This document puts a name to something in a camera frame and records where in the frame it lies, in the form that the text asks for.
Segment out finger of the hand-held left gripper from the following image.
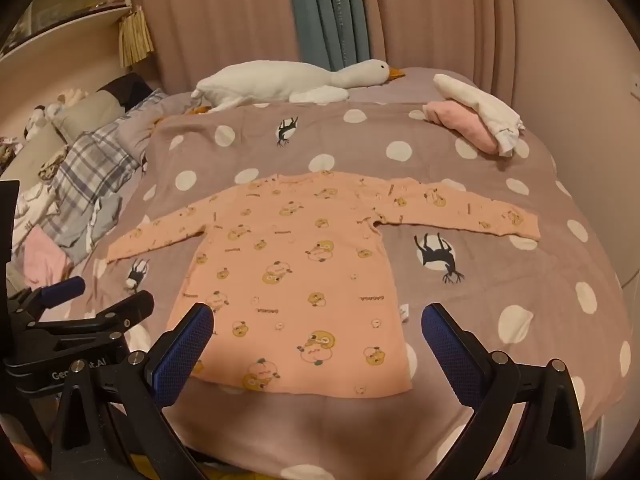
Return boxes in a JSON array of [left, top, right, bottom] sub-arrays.
[[20, 290, 156, 356], [7, 276, 87, 322]]

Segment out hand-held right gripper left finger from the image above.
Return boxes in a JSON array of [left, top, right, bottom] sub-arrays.
[[50, 302, 216, 480]]

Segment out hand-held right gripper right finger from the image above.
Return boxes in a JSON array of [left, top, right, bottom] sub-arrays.
[[420, 302, 588, 480]]

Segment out orange printed shirt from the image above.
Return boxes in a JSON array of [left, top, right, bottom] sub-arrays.
[[105, 171, 543, 395]]

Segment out crumpled pink garment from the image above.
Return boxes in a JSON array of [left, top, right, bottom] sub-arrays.
[[20, 225, 73, 288]]

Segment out light blue cloth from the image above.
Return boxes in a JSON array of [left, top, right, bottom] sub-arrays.
[[87, 195, 123, 247]]

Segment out plaid quilt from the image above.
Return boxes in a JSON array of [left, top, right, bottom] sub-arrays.
[[37, 87, 168, 261]]

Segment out beige pillow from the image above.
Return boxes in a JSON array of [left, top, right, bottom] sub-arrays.
[[0, 122, 71, 186]]

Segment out mauve polka dot blanket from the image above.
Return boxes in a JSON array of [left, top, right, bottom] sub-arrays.
[[75, 67, 636, 480]]

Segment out small white plush toy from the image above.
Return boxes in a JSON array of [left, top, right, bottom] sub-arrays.
[[24, 91, 86, 137]]

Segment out grey-green pillow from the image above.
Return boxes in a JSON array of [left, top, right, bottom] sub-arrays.
[[50, 91, 125, 137]]

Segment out dark brown cloth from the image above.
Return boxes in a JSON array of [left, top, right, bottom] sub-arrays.
[[97, 72, 153, 107]]

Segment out folded pink cloth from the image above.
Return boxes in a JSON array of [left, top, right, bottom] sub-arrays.
[[422, 100, 501, 153]]

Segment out white shelf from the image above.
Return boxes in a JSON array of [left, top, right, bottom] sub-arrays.
[[0, 0, 136, 61]]

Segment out folded white cloth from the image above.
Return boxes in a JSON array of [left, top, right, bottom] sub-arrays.
[[432, 74, 525, 156]]

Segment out straw tassel ornament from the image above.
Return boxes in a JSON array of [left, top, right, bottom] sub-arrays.
[[119, 7, 155, 68]]

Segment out white goose plush toy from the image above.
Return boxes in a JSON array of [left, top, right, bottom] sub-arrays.
[[191, 59, 407, 112]]

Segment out pink curtain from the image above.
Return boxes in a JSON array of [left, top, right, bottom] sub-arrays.
[[127, 0, 621, 111]]

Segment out teal curtain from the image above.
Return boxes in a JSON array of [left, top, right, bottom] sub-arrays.
[[286, 0, 386, 73]]

